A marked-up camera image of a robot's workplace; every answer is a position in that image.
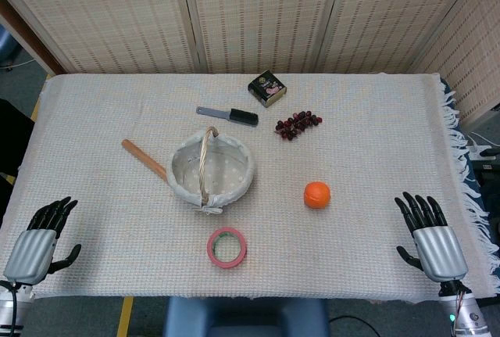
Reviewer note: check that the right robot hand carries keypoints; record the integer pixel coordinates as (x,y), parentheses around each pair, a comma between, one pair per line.
(439,249)

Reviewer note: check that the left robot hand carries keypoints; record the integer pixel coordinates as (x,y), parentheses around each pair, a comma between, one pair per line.
(31,252)

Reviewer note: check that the orange fruit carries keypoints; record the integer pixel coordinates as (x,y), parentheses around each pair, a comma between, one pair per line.
(316,195)

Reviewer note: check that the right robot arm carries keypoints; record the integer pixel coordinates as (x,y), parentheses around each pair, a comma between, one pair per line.
(463,309)

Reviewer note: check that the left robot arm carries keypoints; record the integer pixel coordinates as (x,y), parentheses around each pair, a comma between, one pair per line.
(9,309)

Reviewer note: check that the fabric-lined wicker basket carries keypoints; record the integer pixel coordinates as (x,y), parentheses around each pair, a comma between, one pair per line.
(213,171)

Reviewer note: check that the white woven tablecloth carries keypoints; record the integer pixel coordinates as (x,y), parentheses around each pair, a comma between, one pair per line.
(117,196)

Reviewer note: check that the white power strip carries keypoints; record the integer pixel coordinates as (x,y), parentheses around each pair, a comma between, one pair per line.
(478,148)

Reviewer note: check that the wooden rolling pin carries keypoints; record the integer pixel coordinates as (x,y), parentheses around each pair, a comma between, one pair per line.
(143,159)

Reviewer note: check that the dark red grape bunch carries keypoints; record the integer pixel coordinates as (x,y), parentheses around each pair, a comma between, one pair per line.
(297,123)

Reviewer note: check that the pink tape roll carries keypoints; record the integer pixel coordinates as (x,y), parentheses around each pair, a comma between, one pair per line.
(226,247)

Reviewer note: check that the blue chair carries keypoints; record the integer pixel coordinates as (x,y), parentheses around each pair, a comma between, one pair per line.
(246,317)

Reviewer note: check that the black small box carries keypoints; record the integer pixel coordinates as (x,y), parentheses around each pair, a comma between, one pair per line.
(267,88)

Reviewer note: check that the grey black brush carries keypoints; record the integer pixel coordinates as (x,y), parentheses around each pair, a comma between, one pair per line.
(230,115)

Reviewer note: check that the woven folding screen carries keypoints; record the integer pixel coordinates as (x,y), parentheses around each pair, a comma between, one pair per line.
(273,12)

